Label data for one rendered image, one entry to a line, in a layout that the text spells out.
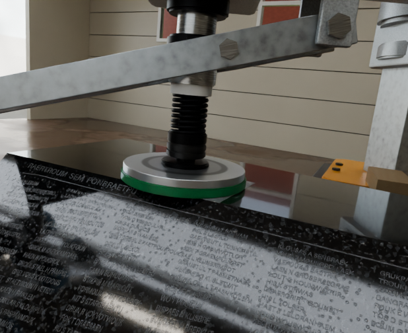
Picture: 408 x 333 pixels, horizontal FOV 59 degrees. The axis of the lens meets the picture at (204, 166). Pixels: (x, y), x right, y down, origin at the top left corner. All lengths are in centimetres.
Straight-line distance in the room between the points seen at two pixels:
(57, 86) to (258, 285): 41
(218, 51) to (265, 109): 644
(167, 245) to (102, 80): 27
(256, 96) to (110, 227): 656
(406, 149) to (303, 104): 553
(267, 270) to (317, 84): 632
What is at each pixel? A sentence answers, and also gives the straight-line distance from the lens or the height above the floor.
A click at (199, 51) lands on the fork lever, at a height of 108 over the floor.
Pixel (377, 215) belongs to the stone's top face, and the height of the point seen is 87.
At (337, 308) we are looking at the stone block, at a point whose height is 80.
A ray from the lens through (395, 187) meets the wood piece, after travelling 109.
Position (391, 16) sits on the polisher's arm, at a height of 129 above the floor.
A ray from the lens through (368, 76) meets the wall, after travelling 663.
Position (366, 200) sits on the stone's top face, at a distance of 67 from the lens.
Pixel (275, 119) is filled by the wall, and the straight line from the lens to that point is 692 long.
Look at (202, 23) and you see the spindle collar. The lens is 59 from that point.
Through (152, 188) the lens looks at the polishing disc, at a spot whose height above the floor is 87.
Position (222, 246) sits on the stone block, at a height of 82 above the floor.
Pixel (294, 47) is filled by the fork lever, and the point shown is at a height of 110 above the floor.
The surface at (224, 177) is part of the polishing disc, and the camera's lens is 56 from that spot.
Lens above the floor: 103
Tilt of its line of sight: 13 degrees down
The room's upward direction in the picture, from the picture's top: 5 degrees clockwise
